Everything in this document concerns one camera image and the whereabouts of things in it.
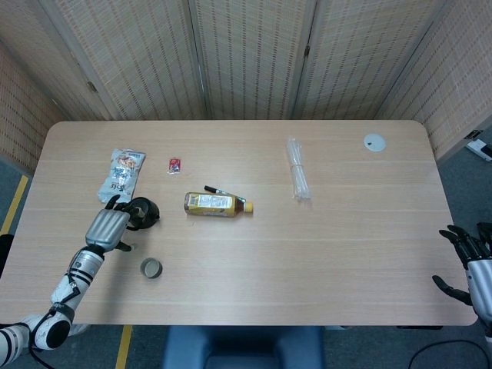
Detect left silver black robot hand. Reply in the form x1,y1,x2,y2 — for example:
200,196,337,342
84,194,146,254

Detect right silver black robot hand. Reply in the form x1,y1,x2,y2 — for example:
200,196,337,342
431,224,492,327

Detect black teapot with handle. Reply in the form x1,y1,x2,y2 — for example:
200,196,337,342
125,196,160,231

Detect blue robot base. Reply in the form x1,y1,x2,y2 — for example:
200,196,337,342
161,325,326,369

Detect dark green ceramic cup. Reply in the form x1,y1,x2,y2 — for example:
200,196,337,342
139,257,163,280

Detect silver snack bag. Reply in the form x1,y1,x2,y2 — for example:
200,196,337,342
96,148,147,204

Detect yellow labelled tea bottle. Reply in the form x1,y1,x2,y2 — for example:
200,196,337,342
183,191,255,218

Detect black marker pen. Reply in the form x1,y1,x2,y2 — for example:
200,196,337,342
204,184,232,197

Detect woven bamboo screen panel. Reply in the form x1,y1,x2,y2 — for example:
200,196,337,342
291,0,450,121
376,0,492,161
0,0,116,121
0,42,71,176
188,0,318,121
40,0,208,121

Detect white power strip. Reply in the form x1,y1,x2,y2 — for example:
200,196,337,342
465,129,492,161

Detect bundle of clear straws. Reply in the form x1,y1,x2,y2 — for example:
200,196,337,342
284,137,313,204

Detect black floor cable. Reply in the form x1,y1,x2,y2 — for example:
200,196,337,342
407,339,472,369

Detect white round cable grommet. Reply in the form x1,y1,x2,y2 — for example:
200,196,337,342
363,133,387,153

